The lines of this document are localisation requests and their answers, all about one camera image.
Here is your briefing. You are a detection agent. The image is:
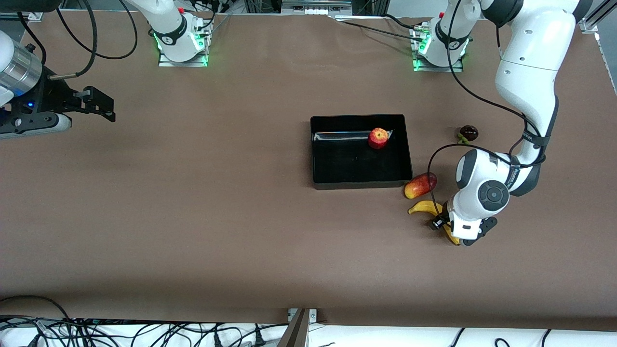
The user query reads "yellow banana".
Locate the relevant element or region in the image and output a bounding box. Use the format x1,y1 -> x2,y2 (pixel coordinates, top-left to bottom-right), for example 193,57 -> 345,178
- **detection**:
408,200 -> 462,246

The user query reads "black plastic box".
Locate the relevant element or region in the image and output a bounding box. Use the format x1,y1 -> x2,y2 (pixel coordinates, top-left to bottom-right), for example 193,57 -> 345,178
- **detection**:
310,114 -> 414,190

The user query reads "red apple with yellow patch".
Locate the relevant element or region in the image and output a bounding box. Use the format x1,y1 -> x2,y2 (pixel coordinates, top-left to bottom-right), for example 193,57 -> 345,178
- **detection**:
368,127 -> 390,150

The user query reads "red yellow mango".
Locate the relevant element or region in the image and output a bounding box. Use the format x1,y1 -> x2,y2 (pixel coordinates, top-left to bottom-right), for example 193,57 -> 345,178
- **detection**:
403,172 -> 438,200

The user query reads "brown table cover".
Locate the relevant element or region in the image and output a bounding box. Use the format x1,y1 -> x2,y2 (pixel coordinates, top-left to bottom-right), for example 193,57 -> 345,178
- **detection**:
0,10 -> 617,332

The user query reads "dark metal bar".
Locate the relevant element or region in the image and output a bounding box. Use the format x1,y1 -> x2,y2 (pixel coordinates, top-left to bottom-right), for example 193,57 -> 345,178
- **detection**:
277,308 -> 310,347

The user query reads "black cable with metal plug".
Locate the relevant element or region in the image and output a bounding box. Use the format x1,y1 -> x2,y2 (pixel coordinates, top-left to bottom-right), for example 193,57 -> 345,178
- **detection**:
48,0 -> 98,80

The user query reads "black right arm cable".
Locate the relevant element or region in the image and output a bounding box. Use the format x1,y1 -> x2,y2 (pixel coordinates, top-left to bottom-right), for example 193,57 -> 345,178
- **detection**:
56,7 -> 138,60
17,12 -> 47,66

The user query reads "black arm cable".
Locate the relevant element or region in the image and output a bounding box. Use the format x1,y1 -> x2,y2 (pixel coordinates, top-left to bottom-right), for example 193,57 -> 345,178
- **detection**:
17,12 -> 47,66
56,7 -> 138,60
427,0 -> 548,225

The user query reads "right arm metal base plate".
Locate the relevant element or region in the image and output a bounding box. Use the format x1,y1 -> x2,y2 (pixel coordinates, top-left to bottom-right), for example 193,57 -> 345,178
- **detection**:
158,19 -> 209,67

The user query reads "aluminium corner frame piece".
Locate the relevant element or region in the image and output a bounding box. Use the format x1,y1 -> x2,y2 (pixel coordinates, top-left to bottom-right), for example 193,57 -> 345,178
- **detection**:
580,0 -> 617,35
0,11 -> 45,23

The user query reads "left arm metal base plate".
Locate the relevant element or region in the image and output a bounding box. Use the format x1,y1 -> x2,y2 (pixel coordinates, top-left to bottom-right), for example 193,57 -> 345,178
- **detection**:
412,24 -> 464,73

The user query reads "silver metal table bracket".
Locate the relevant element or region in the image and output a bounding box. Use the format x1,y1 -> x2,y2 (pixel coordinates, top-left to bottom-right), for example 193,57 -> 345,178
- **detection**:
287,308 -> 318,323

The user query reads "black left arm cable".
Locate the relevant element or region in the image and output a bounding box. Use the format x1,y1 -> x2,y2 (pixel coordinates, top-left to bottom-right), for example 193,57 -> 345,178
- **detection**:
427,0 -> 548,225

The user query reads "black looped cable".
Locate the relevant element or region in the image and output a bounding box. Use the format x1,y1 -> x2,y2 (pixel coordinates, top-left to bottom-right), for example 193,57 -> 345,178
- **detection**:
0,295 -> 74,322

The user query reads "long black table cable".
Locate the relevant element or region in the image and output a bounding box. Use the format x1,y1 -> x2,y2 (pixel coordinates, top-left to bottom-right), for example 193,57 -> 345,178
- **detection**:
335,18 -> 425,43

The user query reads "short black table cable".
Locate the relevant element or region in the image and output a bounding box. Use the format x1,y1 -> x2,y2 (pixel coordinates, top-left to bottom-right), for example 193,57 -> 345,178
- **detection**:
381,13 -> 421,30

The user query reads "silver aluminium frame rail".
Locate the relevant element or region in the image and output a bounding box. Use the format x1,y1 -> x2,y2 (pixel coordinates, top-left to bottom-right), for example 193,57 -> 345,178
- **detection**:
282,0 -> 353,16

